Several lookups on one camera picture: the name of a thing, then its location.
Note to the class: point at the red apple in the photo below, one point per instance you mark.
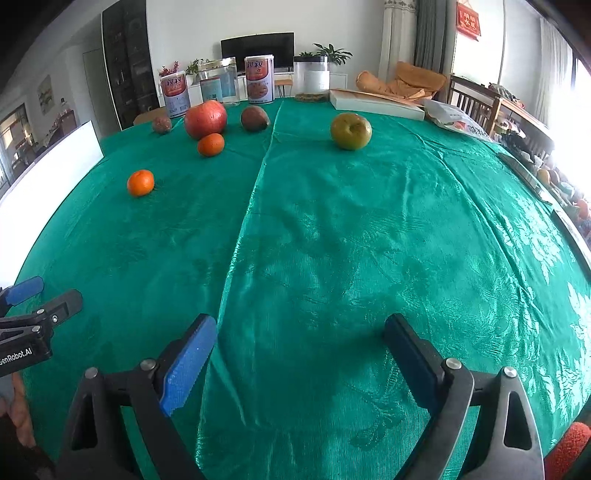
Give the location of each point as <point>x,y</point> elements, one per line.
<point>205,119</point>

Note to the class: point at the wooden bench hairpin legs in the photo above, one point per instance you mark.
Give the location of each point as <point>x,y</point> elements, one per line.
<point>284,83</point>

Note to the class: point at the green patterned tablecloth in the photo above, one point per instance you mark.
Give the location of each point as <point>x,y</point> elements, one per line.
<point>323,254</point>

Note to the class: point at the clear glass jar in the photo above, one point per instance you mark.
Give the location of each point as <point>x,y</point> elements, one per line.
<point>219,83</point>

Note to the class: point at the black television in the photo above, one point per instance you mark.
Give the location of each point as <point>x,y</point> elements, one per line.
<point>257,46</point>

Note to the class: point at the clear plastic container black lid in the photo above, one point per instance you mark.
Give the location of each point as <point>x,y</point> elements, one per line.
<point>311,76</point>

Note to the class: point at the large green potted plant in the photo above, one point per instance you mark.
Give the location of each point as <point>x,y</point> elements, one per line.
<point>330,53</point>

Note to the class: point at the green pear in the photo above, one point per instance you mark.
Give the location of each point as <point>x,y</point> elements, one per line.
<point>351,131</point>

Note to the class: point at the dark wrinkled passion fruit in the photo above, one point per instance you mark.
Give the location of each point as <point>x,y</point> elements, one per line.
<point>255,118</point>

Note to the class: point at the black display cabinet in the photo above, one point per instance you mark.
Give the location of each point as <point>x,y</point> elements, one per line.
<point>129,60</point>

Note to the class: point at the grey curtain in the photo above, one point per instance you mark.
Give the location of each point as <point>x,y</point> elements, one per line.
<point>431,37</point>

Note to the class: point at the white plastic bag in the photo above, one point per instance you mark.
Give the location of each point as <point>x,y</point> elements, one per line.
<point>457,119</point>

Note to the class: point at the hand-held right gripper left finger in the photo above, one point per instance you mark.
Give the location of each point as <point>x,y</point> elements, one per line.
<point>189,364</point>

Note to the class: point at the cluttered wooden sofa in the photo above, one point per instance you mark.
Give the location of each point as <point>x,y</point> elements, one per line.
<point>526,124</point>

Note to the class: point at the small brown passion fruit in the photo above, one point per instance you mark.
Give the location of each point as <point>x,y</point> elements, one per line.
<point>161,124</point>

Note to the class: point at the printed tin can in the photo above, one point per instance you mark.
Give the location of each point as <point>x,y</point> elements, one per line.
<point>259,78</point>
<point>175,94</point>

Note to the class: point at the red wall hanging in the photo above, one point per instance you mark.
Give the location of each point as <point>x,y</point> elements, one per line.
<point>467,18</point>

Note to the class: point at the white curtain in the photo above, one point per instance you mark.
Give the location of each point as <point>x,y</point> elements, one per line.
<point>399,37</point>

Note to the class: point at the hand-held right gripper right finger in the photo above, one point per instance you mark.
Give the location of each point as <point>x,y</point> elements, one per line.
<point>411,364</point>

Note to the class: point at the flat white box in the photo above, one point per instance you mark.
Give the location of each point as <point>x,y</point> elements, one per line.
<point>376,104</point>

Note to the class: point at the green potted plant white pot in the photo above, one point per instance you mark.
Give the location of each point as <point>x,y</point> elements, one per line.
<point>196,67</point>

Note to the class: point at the framed wall painting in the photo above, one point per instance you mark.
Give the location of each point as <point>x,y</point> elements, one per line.
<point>45,94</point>

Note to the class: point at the white television cabinet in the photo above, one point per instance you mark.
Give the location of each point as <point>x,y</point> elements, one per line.
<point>341,81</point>

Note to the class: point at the white walled cardboard tray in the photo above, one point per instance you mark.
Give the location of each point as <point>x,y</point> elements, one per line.
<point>51,175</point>

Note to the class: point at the sheer window curtain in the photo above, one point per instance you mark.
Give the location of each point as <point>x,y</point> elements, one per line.
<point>554,69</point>

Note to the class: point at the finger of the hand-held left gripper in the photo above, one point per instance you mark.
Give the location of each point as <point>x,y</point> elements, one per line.
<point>64,304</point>
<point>23,288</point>

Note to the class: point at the red flower bouquet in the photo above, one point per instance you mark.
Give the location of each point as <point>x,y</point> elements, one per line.
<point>171,69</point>

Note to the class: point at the dark wooden chair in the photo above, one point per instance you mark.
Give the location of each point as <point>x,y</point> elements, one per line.
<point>471,99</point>

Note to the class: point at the red fuzzy garment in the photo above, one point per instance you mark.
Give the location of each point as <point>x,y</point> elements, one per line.
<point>570,450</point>

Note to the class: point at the orange tangerine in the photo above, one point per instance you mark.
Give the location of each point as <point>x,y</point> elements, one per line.
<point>141,182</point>
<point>211,144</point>

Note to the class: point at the person's left hand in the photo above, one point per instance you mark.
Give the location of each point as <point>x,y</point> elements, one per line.
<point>16,410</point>

